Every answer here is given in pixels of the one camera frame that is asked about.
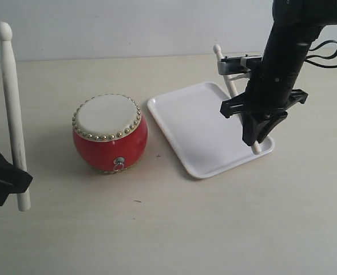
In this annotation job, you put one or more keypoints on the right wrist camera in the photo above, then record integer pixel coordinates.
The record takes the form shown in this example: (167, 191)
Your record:
(237, 65)

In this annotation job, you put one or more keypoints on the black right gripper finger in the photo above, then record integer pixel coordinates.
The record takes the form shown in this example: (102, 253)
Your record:
(242, 103)
(257, 126)

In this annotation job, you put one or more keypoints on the white wooden drumstick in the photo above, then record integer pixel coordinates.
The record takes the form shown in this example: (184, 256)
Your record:
(14, 118)
(256, 149)

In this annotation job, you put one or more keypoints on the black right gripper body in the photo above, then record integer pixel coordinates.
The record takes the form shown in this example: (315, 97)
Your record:
(272, 83)

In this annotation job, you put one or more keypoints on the white rectangular plastic tray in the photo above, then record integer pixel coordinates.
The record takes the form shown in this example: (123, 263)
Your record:
(205, 142)

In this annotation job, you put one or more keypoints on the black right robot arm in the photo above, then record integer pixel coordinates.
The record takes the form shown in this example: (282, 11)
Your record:
(296, 25)

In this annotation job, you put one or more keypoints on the small red drum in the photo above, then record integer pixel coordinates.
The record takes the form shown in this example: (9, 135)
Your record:
(110, 132)

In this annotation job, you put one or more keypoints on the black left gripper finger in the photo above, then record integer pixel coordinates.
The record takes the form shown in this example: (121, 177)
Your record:
(13, 180)

